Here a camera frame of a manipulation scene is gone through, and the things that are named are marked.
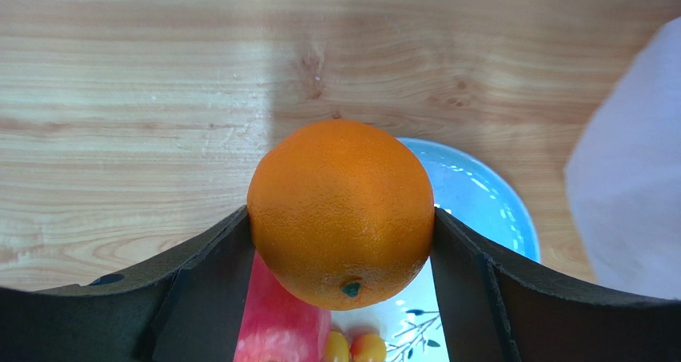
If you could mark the white floral plate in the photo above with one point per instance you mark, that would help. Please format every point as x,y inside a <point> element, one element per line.
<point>410,323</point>

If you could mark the pink printed plastic bag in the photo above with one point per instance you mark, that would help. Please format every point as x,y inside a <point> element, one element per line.
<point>623,176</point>

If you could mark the orange fruit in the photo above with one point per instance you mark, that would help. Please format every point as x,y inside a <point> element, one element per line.
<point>342,213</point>

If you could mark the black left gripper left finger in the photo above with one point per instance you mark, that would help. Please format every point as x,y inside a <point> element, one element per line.
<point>184,304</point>

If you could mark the red cherry tomatoes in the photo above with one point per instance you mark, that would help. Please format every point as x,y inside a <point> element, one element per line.
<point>367,347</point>

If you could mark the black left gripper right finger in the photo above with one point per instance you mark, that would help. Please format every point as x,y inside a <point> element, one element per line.
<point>497,305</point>

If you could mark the red apple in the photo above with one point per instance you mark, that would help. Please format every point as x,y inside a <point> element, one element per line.
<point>277,326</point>

